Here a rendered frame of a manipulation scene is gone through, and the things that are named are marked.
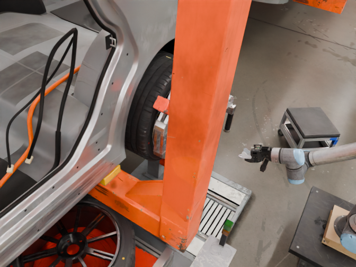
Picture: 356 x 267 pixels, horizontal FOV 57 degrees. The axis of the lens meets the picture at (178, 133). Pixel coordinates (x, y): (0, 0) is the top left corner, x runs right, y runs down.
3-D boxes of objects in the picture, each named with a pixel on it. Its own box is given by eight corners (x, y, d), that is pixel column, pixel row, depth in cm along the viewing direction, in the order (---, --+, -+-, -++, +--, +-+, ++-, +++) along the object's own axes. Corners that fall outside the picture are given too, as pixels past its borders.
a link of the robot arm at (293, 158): (302, 169, 178) (300, 154, 174) (279, 168, 185) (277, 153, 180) (305, 160, 185) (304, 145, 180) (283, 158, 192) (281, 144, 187)
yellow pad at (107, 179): (103, 160, 190) (102, 154, 186) (121, 170, 185) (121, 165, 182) (86, 175, 181) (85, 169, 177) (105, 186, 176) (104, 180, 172)
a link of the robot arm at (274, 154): (283, 157, 191) (279, 167, 184) (275, 156, 194) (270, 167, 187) (281, 144, 187) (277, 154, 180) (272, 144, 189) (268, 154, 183)
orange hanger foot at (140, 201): (103, 175, 202) (99, 134, 179) (175, 216, 184) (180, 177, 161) (84, 193, 191) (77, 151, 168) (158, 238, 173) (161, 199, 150)
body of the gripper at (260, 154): (252, 143, 195) (272, 144, 189) (255, 155, 199) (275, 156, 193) (248, 151, 190) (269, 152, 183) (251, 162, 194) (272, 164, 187)
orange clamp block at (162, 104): (163, 98, 174) (158, 94, 166) (176, 104, 172) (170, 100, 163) (158, 110, 174) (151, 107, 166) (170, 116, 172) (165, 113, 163)
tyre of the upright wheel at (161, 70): (183, 63, 235) (140, 35, 173) (211, 74, 227) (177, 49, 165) (148, 146, 243) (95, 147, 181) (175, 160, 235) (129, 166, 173)
